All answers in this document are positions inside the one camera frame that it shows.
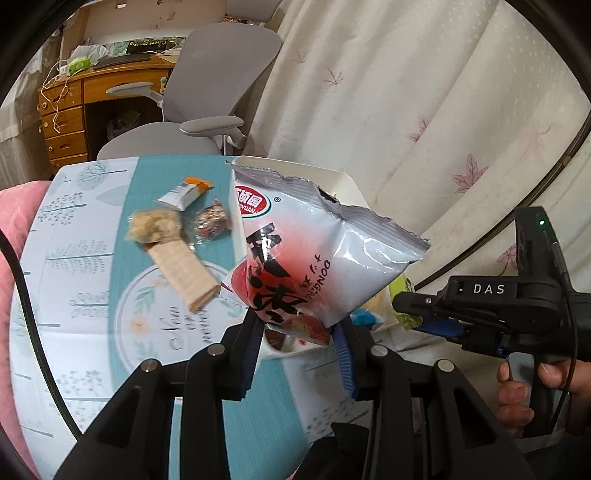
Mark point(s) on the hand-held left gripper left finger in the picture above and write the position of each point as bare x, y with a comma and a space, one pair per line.
251, 341

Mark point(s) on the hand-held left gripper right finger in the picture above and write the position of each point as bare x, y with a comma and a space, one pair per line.
344, 360

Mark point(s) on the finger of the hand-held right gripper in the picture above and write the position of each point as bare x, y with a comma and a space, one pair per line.
438, 327
415, 302

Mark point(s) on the silver red snack bag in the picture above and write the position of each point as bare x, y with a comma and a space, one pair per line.
300, 230

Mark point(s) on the white plastic bin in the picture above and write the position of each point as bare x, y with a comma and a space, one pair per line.
348, 191

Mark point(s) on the person's right hand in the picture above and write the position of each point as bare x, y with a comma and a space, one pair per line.
515, 401

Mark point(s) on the tan wafer packet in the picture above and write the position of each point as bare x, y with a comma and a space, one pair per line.
184, 272

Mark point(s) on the clear nut candy packet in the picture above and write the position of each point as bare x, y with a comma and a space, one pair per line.
210, 221

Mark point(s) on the puffed rice crisp packet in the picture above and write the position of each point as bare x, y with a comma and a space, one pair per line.
152, 226

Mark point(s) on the orange white snack bar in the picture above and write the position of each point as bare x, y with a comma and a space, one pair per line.
178, 196

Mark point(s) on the floral white curtain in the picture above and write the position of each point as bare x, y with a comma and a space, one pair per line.
392, 92

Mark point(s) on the pink cloth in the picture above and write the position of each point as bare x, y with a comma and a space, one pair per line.
11, 217

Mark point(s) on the grey office chair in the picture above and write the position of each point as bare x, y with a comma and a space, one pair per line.
221, 69

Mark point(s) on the wooden desk with drawers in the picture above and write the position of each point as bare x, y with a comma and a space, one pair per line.
64, 124

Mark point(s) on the dark printed box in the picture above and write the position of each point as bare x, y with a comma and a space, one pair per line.
143, 44

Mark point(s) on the green white packet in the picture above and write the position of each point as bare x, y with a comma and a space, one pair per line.
78, 64

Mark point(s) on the white plastic bag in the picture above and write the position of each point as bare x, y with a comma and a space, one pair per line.
90, 50

